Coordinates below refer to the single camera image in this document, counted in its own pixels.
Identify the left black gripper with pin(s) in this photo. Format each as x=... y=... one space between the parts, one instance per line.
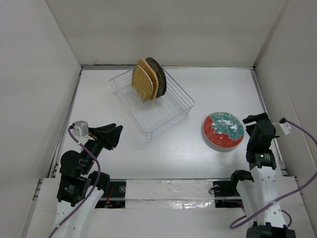
x=112 y=136

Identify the grey rimmed cream plate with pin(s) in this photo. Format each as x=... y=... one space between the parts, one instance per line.
x=161 y=74

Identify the red teal floral plate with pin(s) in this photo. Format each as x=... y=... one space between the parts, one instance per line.
x=223 y=130

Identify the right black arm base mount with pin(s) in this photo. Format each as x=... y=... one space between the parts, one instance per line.
x=225 y=192

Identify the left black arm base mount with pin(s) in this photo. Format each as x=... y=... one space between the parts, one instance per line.
x=114 y=197

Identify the white wire dish rack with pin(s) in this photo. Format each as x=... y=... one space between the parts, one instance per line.
x=153 y=116

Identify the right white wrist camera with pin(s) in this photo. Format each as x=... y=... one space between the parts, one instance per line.
x=282 y=128

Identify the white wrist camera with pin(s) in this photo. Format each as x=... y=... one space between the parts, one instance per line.
x=282 y=128
x=80 y=129

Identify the yellow woven green-rimmed tray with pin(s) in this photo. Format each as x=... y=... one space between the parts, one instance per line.
x=141 y=83

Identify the orange woven square tray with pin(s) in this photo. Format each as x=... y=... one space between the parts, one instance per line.
x=147 y=67

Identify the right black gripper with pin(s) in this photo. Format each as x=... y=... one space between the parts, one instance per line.
x=252 y=118

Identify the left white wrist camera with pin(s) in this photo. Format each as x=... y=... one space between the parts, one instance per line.
x=80 y=129

